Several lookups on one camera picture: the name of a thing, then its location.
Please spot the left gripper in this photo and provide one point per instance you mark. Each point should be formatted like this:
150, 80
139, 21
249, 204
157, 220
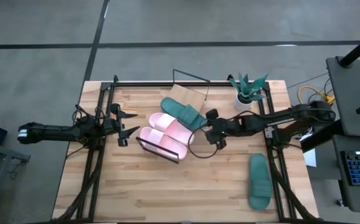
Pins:
110, 126

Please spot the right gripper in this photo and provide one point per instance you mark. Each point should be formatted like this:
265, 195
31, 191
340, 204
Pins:
225, 128

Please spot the pink slide sandal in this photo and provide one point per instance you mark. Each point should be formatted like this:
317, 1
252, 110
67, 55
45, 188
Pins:
158, 138
170, 127

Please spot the green slide sandal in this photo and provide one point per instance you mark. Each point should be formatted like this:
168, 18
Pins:
180, 112
259, 174

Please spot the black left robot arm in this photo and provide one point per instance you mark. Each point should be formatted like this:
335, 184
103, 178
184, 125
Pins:
52, 132

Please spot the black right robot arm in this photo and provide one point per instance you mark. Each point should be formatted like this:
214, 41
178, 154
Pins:
279, 119

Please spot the black-framed wooden shelf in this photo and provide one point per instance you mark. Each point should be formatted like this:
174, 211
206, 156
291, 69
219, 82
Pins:
187, 95

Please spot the green plant in white pot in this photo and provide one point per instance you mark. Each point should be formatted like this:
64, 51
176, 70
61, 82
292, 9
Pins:
245, 93

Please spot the white paper sheet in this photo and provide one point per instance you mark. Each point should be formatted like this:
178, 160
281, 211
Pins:
310, 158

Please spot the grey keyboard desk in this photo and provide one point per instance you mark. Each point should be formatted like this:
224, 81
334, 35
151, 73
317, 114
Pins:
354, 199

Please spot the black pole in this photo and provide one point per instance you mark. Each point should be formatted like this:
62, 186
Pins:
359, 48

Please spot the black metal rig frame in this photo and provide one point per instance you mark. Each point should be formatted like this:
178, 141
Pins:
142, 84

